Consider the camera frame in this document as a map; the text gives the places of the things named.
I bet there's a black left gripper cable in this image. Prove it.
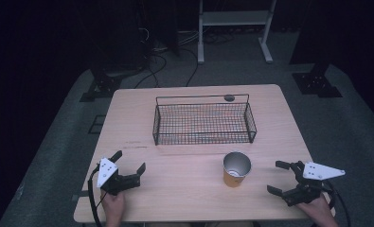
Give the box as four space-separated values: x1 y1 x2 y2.
86 164 109 227

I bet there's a black metal stand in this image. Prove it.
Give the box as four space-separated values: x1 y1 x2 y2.
79 61 145 103
289 0 344 99

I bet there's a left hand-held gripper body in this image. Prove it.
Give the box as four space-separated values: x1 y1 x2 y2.
96 157 142 197

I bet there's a person's left hand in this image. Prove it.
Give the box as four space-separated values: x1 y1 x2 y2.
100 190 126 227

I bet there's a white metal desk frame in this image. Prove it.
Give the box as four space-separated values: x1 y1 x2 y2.
197 0 277 65

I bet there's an orange paper cup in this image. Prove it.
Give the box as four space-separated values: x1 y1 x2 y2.
223 151 253 189

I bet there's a black floor cable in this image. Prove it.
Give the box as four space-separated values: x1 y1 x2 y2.
185 46 200 88
133 51 169 90

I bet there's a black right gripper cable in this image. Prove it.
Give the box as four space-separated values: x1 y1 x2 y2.
322 180 352 227

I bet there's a person's right hand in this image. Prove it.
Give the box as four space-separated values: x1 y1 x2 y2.
295 194 339 227

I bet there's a black wire basket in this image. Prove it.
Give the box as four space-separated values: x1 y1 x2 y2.
151 93 258 147

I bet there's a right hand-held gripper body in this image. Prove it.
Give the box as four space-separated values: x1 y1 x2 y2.
282 160 347 208

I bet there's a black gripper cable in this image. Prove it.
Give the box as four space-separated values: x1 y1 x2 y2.
322 180 352 227
86 164 109 227

